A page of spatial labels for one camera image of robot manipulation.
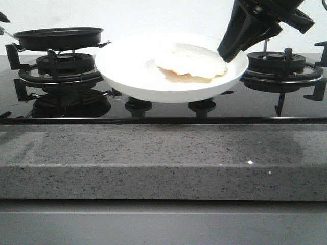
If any black glass cooktop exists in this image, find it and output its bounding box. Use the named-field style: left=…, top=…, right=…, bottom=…
left=1, top=55, right=326, bottom=125

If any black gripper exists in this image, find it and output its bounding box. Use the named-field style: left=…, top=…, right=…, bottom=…
left=218, top=1, right=314, bottom=62

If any black left gas burner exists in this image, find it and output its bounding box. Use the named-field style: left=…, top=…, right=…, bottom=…
left=36, top=53, right=94, bottom=76

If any black left burner grate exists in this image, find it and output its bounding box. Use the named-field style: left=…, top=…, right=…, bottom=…
left=5, top=40, right=113, bottom=95

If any fried egg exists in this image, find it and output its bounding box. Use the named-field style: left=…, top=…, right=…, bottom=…
left=154, top=43, right=228, bottom=80

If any white round plate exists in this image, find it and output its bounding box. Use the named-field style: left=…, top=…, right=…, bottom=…
left=95, top=32, right=249, bottom=103

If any black right burner grate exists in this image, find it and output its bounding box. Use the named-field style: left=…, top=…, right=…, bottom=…
left=239, top=38, right=327, bottom=102

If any black right gas burner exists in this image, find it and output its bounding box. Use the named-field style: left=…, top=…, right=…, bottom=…
left=247, top=51, right=306, bottom=74

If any silver right stove knob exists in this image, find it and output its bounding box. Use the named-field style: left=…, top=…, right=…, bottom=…
left=194, top=97, right=214, bottom=103

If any grey cabinet front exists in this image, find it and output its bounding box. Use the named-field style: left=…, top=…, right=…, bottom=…
left=1, top=200, right=326, bottom=244

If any black gas burner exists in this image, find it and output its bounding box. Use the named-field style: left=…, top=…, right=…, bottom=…
left=247, top=51, right=306, bottom=74
left=36, top=53, right=94, bottom=76

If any black frying pan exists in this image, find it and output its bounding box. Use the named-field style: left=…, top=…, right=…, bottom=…
left=12, top=27, right=103, bottom=51

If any black burner grate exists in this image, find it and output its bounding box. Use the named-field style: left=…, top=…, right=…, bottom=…
left=5, top=40, right=113, bottom=95
left=239, top=38, right=327, bottom=102

